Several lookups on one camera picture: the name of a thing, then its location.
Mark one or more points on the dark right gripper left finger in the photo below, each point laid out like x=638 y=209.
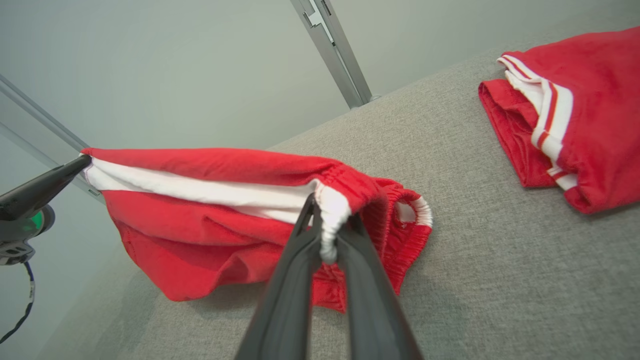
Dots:
x=285 y=320

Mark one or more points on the grey partition post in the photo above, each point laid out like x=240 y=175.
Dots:
x=30 y=122
x=335 y=50

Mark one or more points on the red white basketball jersey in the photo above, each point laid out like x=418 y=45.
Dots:
x=600 y=125

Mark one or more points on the red white shorts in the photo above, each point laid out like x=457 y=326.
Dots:
x=200 y=230

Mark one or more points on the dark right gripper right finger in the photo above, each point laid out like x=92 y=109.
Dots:
x=375 y=325

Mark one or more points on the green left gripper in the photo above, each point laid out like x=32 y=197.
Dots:
x=25 y=225

